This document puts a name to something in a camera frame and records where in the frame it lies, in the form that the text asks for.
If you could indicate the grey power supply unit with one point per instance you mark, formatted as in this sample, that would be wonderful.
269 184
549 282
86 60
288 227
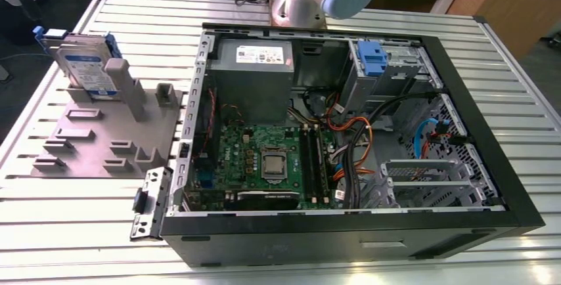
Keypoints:
249 91

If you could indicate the silver CPU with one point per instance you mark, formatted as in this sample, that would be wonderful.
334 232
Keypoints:
273 164

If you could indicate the black graphics card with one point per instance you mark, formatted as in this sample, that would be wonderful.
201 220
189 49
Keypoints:
263 199

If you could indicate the black RAM stick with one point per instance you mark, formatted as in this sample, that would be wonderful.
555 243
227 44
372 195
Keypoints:
322 166

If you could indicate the blue drive cage latch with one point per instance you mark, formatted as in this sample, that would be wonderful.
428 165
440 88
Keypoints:
371 56

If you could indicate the green motherboard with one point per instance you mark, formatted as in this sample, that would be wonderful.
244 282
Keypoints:
236 140

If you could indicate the CPU socket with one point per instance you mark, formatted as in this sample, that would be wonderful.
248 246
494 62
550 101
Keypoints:
273 149

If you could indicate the black office chair base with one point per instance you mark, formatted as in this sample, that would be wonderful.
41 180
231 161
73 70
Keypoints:
555 38

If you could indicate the hard disk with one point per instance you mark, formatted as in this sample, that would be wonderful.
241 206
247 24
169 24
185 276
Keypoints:
86 75

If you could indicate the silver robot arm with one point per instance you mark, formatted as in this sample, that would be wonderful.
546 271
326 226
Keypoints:
298 9

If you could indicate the grey parts rack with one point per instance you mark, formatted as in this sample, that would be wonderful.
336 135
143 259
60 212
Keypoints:
109 127

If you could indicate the grey optical drive cage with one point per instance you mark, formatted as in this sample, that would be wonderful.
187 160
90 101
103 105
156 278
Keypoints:
394 78

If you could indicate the black open PC case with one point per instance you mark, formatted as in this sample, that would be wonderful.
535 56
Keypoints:
342 232

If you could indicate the metal disk bay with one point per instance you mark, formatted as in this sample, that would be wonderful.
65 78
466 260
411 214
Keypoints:
420 166

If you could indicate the wooden cabinet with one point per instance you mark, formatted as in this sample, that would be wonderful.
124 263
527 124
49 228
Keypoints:
517 9

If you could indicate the hinged metal slot bracket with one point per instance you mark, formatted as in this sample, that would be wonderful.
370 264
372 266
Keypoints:
153 199

